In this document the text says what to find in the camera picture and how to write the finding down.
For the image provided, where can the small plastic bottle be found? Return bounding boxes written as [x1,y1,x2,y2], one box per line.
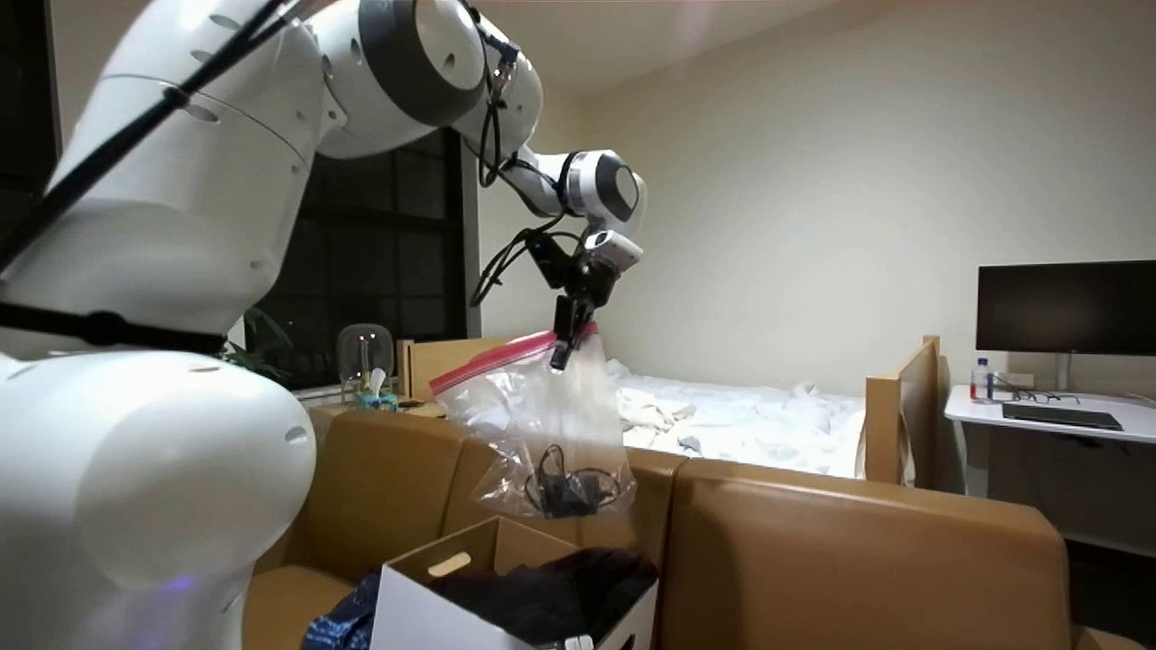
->
[970,353,992,402]

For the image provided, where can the black computer monitor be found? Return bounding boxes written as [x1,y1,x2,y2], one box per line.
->
[976,260,1156,359]

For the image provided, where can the white cardboard box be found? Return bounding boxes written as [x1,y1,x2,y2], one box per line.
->
[368,518,662,650]

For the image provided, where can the clear plastic zip bag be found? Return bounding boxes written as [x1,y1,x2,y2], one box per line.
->
[433,325,634,520]

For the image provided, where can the white bedding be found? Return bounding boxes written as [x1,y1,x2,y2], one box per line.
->
[605,360,868,476]

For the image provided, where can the white desk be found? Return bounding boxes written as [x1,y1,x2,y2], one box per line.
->
[943,384,1156,558]

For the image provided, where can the blue cloth on sofa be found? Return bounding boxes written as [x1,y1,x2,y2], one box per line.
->
[299,576,380,650]

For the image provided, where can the black clothing in box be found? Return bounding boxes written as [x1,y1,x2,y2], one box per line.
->
[433,549,656,642]

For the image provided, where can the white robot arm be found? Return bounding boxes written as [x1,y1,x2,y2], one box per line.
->
[0,0,644,650]

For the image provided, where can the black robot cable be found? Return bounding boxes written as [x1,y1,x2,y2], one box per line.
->
[0,0,303,276]

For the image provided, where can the dark window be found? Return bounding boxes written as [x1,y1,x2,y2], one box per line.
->
[244,129,474,392]

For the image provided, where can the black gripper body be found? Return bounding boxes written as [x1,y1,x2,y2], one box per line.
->
[526,227,644,316]

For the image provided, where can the tan leather sofa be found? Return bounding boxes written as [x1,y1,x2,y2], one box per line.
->
[243,412,1076,650]

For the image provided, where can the glass dome jar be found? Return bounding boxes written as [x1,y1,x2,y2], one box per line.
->
[335,321,394,410]

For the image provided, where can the black keyboard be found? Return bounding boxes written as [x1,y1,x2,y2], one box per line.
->
[999,404,1123,429]

